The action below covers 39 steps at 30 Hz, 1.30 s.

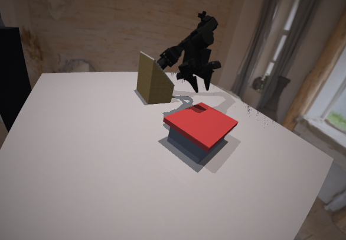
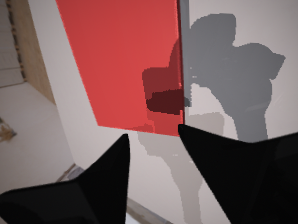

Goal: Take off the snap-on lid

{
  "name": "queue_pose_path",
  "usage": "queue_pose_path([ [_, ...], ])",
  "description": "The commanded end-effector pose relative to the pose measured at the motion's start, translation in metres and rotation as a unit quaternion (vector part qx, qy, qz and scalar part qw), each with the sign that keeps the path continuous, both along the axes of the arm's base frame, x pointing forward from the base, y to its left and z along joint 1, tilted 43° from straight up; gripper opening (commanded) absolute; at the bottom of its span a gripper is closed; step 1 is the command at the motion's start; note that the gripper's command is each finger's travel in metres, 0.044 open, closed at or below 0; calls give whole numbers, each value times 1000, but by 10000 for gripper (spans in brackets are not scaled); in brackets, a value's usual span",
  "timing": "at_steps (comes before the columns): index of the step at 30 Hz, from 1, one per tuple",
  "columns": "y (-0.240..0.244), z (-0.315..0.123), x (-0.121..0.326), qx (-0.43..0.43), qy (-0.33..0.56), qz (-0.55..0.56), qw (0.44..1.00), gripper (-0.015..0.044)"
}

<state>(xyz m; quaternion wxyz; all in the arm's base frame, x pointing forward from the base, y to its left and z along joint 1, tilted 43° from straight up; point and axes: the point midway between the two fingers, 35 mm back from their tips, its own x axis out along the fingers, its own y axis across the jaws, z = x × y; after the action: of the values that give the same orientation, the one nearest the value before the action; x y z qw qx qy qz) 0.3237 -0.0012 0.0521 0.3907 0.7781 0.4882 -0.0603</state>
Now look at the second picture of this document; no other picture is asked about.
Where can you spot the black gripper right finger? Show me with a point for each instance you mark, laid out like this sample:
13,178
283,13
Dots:
233,169

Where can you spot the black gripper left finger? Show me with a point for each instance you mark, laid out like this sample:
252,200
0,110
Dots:
99,193

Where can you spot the red lid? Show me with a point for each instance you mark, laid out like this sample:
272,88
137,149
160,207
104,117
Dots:
129,55

